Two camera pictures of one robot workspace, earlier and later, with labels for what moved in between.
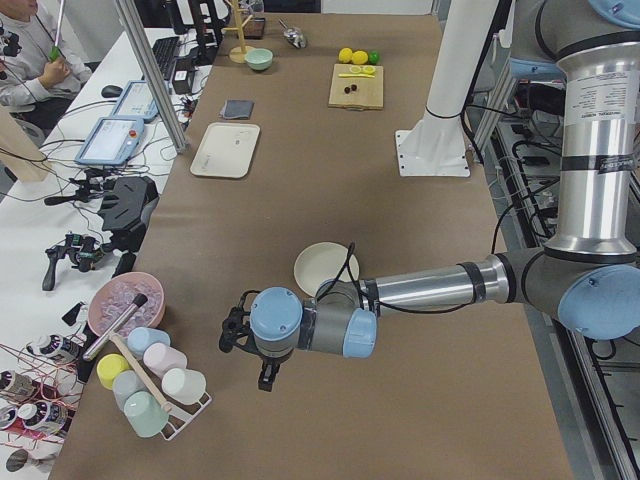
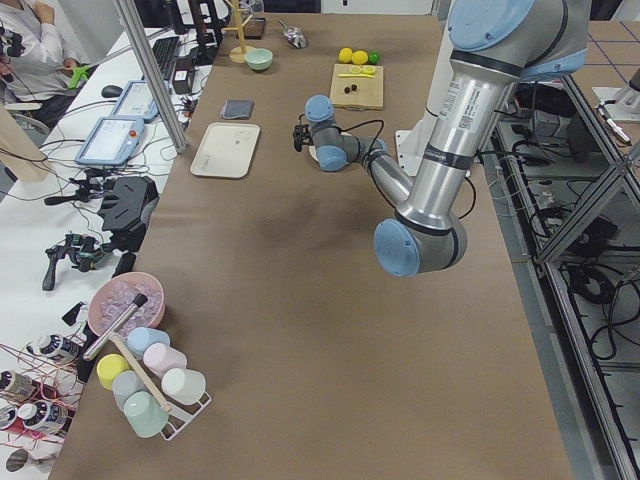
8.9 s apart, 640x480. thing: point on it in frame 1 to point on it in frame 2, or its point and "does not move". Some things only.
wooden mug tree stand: [238, 54] does not move
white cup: [184, 385] does not move
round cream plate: [319, 262] to [313, 153]
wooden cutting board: [357, 87] does not move
